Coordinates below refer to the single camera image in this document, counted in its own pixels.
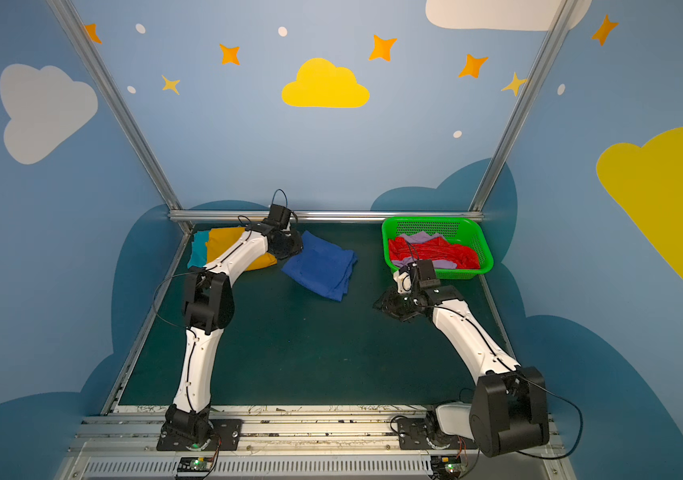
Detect blue printed t-shirt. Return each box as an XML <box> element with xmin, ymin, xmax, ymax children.
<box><xmin>281</xmin><ymin>231</ymin><xmax>357</xmax><ymax>302</ymax></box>

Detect green plastic laundry basket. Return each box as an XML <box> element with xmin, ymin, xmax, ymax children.
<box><xmin>381</xmin><ymin>217</ymin><xmax>495</xmax><ymax>280</ymax></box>

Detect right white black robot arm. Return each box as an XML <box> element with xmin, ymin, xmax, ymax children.
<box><xmin>373</xmin><ymin>286</ymin><xmax>563</xmax><ymax>460</ymax></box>

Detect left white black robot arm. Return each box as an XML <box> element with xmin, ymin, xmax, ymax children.
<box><xmin>157</xmin><ymin>220</ymin><xmax>302</xmax><ymax>451</ymax></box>

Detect folded yellow t-shirt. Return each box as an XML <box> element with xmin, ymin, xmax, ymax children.
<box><xmin>204</xmin><ymin>227</ymin><xmax>277</xmax><ymax>271</ymax></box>

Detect red t-shirt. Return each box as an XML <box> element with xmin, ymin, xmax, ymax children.
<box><xmin>387</xmin><ymin>236</ymin><xmax>481</xmax><ymax>270</ymax></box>

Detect lilac t-shirt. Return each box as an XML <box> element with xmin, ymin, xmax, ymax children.
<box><xmin>391</xmin><ymin>232</ymin><xmax>459</xmax><ymax>271</ymax></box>

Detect folded teal t-shirt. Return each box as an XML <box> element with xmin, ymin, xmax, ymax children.
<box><xmin>187</xmin><ymin>231</ymin><xmax>209</xmax><ymax>270</ymax></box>

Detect back horizontal aluminium bar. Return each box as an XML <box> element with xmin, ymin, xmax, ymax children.
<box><xmin>168</xmin><ymin>210</ymin><xmax>483</xmax><ymax>223</ymax></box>

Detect right green circuit board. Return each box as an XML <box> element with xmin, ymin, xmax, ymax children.
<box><xmin>429</xmin><ymin>456</ymin><xmax>465</xmax><ymax>480</ymax></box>

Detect green circuit board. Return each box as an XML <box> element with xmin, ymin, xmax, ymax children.
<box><xmin>176</xmin><ymin>456</ymin><xmax>215</xmax><ymax>477</ymax></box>
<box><xmin>429</xmin><ymin>456</ymin><xmax>465</xmax><ymax>480</ymax></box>

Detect left green circuit board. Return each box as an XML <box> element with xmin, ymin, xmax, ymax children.
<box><xmin>176</xmin><ymin>456</ymin><xmax>215</xmax><ymax>477</ymax></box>

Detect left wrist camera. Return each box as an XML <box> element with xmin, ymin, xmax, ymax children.
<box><xmin>264</xmin><ymin>204</ymin><xmax>293</xmax><ymax>230</ymax></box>

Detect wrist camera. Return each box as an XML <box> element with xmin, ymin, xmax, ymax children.
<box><xmin>393</xmin><ymin>260</ymin><xmax>441</xmax><ymax>294</ymax></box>
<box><xmin>264</xmin><ymin>204</ymin><xmax>293</xmax><ymax>230</ymax></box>

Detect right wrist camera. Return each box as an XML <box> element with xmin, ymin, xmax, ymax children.
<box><xmin>393</xmin><ymin>260</ymin><xmax>441</xmax><ymax>294</ymax></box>

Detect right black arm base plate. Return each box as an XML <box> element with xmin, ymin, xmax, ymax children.
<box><xmin>389</xmin><ymin>414</ymin><xmax>477</xmax><ymax>451</ymax></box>

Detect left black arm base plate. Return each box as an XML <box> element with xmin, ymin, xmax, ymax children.
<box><xmin>156</xmin><ymin>418</ymin><xmax>242</xmax><ymax>452</ymax></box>

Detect aluminium front rail frame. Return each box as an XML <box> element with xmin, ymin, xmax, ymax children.
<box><xmin>55</xmin><ymin>405</ymin><xmax>575</xmax><ymax>479</ymax></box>

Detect left diagonal aluminium post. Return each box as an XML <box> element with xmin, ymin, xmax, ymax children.
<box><xmin>47</xmin><ymin>0</ymin><xmax>182</xmax><ymax>213</ymax></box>

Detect diagonal aluminium post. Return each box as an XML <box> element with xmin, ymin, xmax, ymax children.
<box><xmin>467</xmin><ymin>0</ymin><xmax>579</xmax><ymax>218</ymax></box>
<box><xmin>47</xmin><ymin>0</ymin><xmax>182</xmax><ymax>213</ymax></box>

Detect right diagonal aluminium post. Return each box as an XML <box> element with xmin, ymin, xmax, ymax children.
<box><xmin>467</xmin><ymin>0</ymin><xmax>579</xmax><ymax>218</ymax></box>

